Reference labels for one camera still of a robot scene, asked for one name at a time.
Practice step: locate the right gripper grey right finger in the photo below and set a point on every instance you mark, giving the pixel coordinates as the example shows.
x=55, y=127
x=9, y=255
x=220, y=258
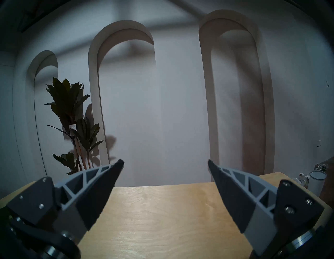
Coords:
x=250, y=201

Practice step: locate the pale clutter pile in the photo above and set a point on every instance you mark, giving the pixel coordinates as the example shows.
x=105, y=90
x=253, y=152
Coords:
x=304, y=178

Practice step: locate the white bucket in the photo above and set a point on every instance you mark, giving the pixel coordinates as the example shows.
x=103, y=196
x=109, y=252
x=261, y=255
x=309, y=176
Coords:
x=316, y=182

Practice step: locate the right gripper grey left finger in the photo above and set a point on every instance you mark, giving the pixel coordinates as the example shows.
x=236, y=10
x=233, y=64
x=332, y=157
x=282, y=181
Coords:
x=78, y=198

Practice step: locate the dark clutter pile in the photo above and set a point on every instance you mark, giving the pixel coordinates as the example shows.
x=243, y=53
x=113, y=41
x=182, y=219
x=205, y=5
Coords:
x=321, y=166

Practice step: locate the tall dark green plant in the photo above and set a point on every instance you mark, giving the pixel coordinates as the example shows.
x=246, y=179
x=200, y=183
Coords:
x=67, y=104

